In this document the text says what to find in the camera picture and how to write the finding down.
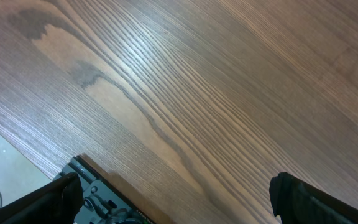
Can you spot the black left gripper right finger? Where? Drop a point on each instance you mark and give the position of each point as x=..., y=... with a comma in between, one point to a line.
x=295, y=201

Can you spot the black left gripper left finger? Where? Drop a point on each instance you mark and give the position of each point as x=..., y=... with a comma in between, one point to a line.
x=56, y=202

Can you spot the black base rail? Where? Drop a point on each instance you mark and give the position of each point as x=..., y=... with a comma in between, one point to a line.
x=102, y=203

